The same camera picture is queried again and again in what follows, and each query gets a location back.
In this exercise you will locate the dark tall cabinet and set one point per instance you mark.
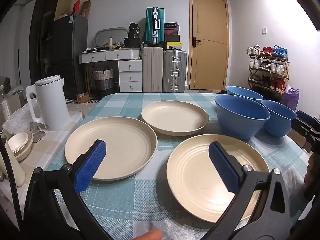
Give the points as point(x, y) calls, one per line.
point(42, 35)

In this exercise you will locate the flat cardboard sheet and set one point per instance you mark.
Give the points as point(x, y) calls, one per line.
point(63, 2)

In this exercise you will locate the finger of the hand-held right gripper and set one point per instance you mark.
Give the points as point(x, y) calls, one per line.
point(303, 130)
point(306, 116)

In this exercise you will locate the white electric kettle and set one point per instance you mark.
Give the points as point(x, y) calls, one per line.
point(52, 105)

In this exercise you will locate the wooden door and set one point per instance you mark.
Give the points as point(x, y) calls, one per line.
point(208, 42)

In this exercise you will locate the red and black shoe box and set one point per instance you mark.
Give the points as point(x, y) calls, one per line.
point(172, 35)

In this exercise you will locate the white bottle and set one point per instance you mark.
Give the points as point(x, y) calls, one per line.
point(110, 43)

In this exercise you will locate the clear plastic bag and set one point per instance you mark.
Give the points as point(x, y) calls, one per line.
point(20, 117)

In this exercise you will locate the silver suitcase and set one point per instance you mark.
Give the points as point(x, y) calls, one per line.
point(170, 72)

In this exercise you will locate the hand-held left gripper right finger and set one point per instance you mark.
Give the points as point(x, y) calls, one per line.
point(223, 167)

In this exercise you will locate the wooden shoe rack with shoes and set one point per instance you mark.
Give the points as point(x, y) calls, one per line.
point(270, 67)

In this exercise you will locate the woven laundry basket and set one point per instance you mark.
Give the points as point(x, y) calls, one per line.
point(103, 80)

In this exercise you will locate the patterned floor rug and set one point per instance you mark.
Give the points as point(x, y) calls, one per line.
point(82, 105)

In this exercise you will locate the black refrigerator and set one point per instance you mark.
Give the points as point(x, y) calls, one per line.
point(67, 55)

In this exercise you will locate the purple bag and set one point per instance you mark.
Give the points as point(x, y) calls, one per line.
point(291, 98)

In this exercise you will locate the beige checked cloth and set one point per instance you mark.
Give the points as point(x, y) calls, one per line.
point(72, 120)

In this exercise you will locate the brown cardboard box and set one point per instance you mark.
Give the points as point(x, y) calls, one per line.
point(86, 10)

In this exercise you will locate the teal suitcase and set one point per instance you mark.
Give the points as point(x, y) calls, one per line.
point(151, 27)

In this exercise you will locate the small cardboard box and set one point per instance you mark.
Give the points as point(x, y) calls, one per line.
point(83, 98)

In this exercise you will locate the person's right hand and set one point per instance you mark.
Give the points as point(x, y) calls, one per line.
point(310, 172)

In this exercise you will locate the cream plate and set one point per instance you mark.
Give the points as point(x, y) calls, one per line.
point(175, 116)
point(195, 175)
point(117, 145)

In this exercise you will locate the white dresser with drawers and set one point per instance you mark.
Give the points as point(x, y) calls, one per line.
point(130, 76)

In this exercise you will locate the beige suitcase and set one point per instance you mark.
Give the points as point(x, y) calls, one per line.
point(152, 70)

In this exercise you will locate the blue bowl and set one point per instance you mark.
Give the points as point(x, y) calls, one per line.
point(240, 122)
point(245, 93)
point(280, 117)

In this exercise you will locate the oval wall mirror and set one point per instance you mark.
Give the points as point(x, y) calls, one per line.
point(100, 33)

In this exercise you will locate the black storage box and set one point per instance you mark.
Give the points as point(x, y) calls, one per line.
point(133, 43)

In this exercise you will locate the person's left hand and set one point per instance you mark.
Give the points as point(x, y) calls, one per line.
point(150, 235)

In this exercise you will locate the cream slim bottle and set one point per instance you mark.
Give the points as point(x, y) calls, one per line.
point(15, 167)

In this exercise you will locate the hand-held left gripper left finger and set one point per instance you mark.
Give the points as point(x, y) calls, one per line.
point(88, 167)

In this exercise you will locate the folded metal stand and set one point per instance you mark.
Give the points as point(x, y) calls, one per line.
point(37, 135)

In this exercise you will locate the stack of small cream bowls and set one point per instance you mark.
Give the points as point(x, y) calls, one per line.
point(21, 145)

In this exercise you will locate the teal checked tablecloth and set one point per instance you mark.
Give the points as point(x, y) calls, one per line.
point(140, 200)

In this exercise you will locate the black bag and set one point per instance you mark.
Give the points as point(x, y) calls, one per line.
point(134, 30)

